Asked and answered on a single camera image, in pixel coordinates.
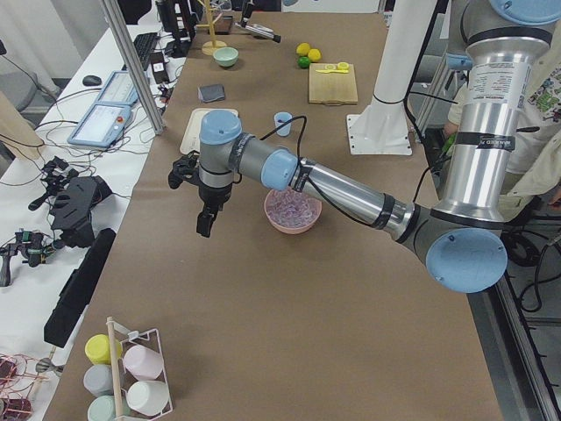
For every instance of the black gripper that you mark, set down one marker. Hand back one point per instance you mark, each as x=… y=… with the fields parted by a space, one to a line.
x=246 y=12
x=212 y=195

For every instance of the pile of clear ice cubes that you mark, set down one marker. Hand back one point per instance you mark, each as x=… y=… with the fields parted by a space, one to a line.
x=289 y=209

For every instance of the light blue plastic cup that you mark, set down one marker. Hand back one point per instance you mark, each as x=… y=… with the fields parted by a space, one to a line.
x=283 y=123

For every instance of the steel ice scoop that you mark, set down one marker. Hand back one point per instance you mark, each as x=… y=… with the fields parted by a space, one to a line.
x=256 y=31

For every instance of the pink cup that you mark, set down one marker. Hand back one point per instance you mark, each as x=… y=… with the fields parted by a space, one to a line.
x=143 y=363

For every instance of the yellow cup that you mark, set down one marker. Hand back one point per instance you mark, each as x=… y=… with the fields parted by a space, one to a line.
x=97 y=349

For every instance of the white cup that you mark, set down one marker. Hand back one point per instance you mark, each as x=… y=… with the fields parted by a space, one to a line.
x=148 y=397

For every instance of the grey cup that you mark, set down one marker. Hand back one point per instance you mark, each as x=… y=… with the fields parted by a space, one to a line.
x=98 y=380

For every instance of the mint cup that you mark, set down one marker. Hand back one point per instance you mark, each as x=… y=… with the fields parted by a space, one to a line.
x=102 y=408

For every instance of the mint green bowl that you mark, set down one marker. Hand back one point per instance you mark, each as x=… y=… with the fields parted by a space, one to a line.
x=226 y=57

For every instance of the wooden mug tree stand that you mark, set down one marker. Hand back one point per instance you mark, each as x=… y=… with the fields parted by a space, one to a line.
x=213 y=16

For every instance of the yellow lemon far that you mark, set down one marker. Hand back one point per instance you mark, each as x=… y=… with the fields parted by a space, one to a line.
x=303 y=49

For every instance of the green lime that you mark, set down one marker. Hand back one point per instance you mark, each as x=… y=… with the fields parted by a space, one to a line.
x=303 y=62

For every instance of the cream rabbit tray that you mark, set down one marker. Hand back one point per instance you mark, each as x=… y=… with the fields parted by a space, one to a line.
x=193 y=127

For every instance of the yellow lemon near lime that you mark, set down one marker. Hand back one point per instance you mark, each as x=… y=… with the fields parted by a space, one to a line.
x=314 y=55

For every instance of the pink bowl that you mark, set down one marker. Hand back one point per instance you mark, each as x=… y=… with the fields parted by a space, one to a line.
x=293 y=219

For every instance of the grey folded cloth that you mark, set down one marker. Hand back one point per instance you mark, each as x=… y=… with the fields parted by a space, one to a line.
x=211 y=93

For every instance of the brown box with label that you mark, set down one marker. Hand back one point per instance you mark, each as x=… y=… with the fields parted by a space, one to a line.
x=158 y=65

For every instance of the black keyboard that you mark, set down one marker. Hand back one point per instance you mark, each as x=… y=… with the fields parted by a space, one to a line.
x=145 y=44

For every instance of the wooden cutting board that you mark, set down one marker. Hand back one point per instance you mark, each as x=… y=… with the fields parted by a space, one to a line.
x=332 y=89

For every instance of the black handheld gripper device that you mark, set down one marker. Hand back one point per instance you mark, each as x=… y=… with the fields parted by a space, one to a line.
x=74 y=197

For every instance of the teach pendant near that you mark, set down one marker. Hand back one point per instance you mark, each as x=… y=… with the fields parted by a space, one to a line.
x=101 y=126

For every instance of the teach pendant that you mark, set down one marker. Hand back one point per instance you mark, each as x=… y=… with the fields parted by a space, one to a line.
x=119 y=88
x=101 y=126

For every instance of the teach pendant far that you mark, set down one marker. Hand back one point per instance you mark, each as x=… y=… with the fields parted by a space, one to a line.
x=119 y=88

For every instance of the black long bar box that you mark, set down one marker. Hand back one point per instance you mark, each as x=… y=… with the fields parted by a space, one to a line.
x=78 y=290

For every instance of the small handheld gripper device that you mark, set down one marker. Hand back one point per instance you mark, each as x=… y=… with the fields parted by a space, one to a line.
x=31 y=245

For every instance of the black computer mouse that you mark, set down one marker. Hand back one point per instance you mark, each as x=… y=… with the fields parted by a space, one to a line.
x=91 y=81

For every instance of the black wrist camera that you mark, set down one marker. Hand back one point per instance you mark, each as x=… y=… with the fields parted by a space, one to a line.
x=185 y=169

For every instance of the aluminium frame post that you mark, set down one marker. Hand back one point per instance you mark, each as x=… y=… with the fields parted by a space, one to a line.
x=118 y=27

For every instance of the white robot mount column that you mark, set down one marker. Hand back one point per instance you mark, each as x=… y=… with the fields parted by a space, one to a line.
x=413 y=51

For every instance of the white wire cup rack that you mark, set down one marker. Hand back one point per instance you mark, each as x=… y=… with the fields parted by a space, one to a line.
x=121 y=339

